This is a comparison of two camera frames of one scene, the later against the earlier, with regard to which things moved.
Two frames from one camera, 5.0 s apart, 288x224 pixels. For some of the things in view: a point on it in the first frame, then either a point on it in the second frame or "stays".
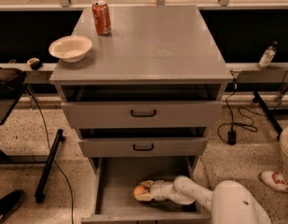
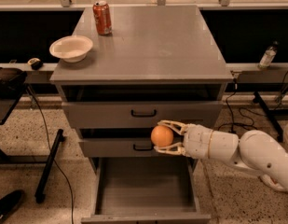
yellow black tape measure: [35, 63] stays
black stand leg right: [268, 114] stays
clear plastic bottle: [267, 55] stays
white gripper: [156, 190] -> [197, 141]
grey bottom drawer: [116, 178] stays
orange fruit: [139, 190] -> [162, 136]
